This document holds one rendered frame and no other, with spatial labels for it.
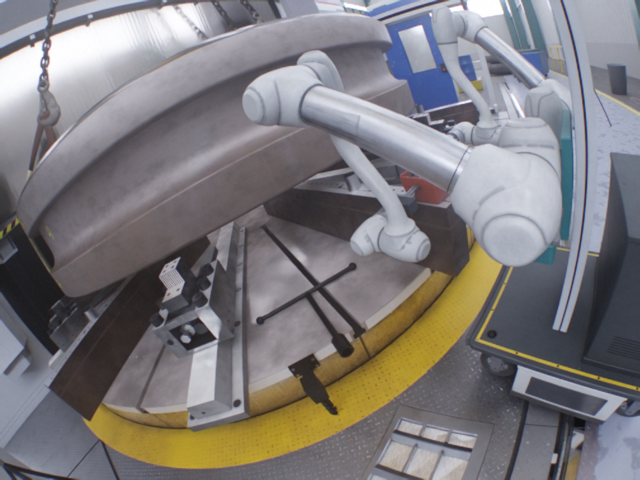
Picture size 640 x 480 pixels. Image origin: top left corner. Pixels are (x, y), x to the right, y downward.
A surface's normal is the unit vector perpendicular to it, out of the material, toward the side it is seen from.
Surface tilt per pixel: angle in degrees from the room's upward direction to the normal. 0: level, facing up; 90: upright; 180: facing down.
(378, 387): 0
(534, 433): 0
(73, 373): 90
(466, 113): 90
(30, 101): 90
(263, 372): 0
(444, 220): 90
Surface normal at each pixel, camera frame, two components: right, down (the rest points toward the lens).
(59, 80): 0.79, -0.02
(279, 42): 0.54, 0.21
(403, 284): -0.36, -0.81
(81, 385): 0.92, -0.24
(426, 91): -0.51, 0.58
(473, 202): -0.80, 0.42
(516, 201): -0.50, -0.37
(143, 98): 0.29, 0.37
